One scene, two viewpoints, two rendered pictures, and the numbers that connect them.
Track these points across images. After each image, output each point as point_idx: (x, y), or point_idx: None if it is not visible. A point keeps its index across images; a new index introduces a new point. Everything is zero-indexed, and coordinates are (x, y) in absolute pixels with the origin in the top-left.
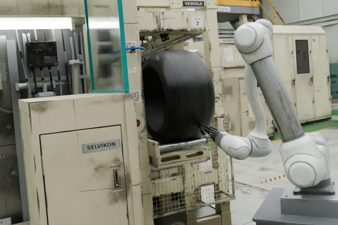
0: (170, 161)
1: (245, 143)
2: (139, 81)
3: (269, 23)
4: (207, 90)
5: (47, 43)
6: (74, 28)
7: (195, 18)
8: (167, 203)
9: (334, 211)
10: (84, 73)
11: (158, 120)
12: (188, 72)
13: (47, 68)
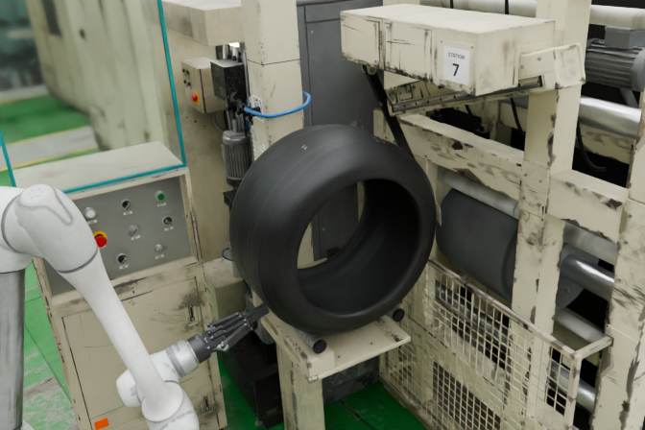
0: (269, 326)
1: (125, 384)
2: None
3: (14, 206)
4: (251, 256)
5: (219, 68)
6: (240, 50)
7: (451, 53)
8: (426, 402)
9: None
10: None
11: (392, 251)
12: (246, 202)
13: None
